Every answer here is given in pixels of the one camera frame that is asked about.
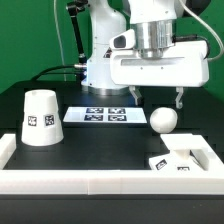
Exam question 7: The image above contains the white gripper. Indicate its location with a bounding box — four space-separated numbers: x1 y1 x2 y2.
110 41 209 109

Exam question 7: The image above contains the white lamp bulb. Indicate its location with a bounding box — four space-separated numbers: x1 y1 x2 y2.
150 107 178 134

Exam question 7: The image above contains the white lamp base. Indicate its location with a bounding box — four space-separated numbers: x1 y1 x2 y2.
149 134 209 173

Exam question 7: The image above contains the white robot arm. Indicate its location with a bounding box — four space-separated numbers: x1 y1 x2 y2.
82 0 209 105

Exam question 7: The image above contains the white lamp shade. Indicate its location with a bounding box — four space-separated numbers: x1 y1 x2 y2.
21 89 63 146

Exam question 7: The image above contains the white marker plate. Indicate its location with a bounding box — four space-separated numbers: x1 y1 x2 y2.
63 107 147 124

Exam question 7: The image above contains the white U-shaped fence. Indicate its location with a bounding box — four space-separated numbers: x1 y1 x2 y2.
0 134 224 195

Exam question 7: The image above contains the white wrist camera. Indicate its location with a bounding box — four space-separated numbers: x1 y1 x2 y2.
110 29 136 50

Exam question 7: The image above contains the black cable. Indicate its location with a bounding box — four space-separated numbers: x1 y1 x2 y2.
30 64 88 82

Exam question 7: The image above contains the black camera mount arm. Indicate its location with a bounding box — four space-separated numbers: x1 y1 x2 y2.
66 0 88 64

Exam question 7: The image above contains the grey thin cable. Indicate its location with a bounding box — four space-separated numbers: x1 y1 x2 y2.
53 0 68 82

